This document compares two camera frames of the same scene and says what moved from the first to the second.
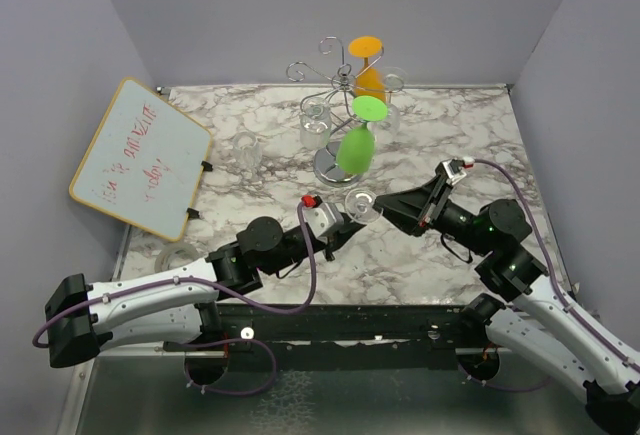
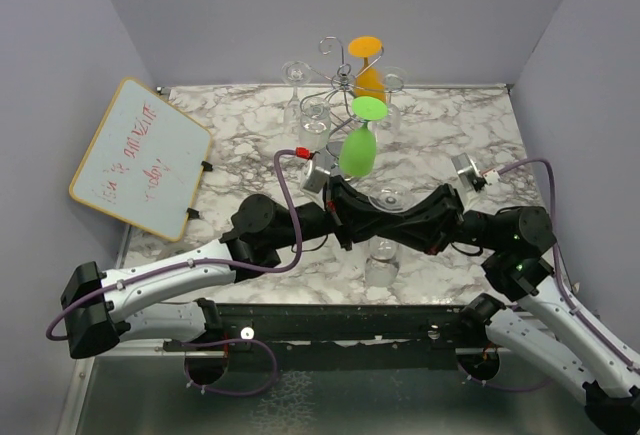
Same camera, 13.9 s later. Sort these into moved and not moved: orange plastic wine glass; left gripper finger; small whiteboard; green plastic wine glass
Moved: left gripper finger
Not moved: green plastic wine glass; orange plastic wine glass; small whiteboard
